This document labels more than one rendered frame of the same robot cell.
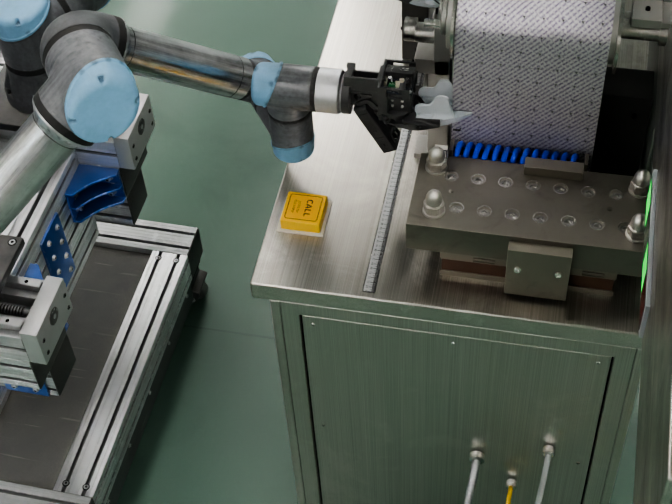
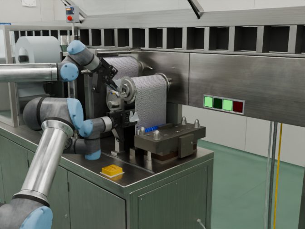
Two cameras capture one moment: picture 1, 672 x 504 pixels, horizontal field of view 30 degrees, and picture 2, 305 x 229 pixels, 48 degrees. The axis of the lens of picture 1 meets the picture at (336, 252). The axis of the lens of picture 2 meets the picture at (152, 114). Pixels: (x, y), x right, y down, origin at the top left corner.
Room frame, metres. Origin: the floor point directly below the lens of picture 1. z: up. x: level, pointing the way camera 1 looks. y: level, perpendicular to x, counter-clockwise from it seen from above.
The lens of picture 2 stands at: (0.52, 1.24, 1.54)
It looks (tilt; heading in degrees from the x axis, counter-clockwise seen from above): 13 degrees down; 301
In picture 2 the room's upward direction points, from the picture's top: straight up
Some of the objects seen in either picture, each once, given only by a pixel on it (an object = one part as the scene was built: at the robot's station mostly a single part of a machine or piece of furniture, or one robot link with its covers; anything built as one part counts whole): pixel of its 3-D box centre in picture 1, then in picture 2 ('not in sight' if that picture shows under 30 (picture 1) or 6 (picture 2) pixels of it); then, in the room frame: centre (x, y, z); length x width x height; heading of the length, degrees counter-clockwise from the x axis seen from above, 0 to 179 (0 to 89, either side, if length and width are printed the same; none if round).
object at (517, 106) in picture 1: (524, 110); (151, 113); (1.46, -0.32, 1.11); 0.23 x 0.01 x 0.18; 75
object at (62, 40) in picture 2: not in sight; (69, 40); (2.22, -0.50, 1.50); 0.14 x 0.14 x 0.06
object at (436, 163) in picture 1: (436, 157); (142, 131); (1.43, -0.18, 1.05); 0.04 x 0.04 x 0.04
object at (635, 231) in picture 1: (639, 225); (196, 123); (1.25, -0.47, 1.05); 0.04 x 0.04 x 0.04
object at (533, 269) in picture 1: (537, 272); (186, 145); (1.24, -0.32, 0.96); 0.10 x 0.03 x 0.11; 75
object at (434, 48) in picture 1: (432, 87); (117, 126); (1.59, -0.19, 1.05); 0.06 x 0.05 x 0.31; 75
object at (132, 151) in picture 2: not in sight; (151, 146); (1.46, -0.32, 0.92); 0.28 x 0.04 x 0.04; 75
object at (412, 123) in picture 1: (414, 116); (129, 123); (1.48, -0.14, 1.09); 0.09 x 0.05 x 0.02; 74
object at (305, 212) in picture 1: (304, 212); (111, 170); (1.45, 0.05, 0.91); 0.07 x 0.07 x 0.02; 75
